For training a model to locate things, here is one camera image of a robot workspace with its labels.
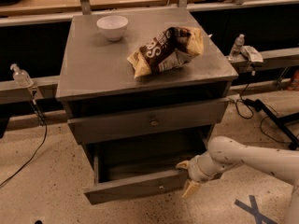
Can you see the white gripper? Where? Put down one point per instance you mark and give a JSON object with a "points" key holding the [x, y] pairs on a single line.
{"points": [[193, 170]]}

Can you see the grey drawer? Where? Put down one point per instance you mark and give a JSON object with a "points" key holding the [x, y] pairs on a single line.
{"points": [[147, 121], [143, 166]]}

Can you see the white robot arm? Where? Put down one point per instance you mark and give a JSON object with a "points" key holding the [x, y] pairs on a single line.
{"points": [[224, 154]]}

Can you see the grey drawer cabinet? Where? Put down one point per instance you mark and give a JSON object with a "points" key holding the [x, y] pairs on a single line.
{"points": [[97, 79]]}

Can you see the grey top drawer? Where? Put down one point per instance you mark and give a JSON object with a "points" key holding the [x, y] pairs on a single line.
{"points": [[147, 121]]}

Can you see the blue tape cross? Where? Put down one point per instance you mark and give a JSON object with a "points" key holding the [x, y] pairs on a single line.
{"points": [[253, 209]]}

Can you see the black stand leg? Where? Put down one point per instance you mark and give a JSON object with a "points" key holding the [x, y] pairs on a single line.
{"points": [[259, 105]]}

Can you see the brown yellow chip bag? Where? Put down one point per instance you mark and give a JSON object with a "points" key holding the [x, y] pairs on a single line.
{"points": [[170, 49]]}

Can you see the crumpled white paper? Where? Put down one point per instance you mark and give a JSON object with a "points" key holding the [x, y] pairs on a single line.
{"points": [[252, 54]]}

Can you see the clear plastic water bottle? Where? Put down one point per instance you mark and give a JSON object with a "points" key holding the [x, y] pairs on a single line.
{"points": [[236, 47]]}

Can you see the white ceramic bowl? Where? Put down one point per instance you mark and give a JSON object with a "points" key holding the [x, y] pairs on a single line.
{"points": [[112, 27]]}

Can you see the clear pump sanitizer bottle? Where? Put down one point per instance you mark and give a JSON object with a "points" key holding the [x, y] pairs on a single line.
{"points": [[21, 76]]}

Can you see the grey metal rail right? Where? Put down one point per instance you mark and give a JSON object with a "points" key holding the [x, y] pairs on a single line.
{"points": [[272, 59]]}

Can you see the grey metal rail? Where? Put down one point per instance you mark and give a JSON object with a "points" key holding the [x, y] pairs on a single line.
{"points": [[11, 92], [272, 59]]}

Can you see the grey metal rail left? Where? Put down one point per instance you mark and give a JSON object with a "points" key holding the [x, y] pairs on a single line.
{"points": [[11, 92]]}

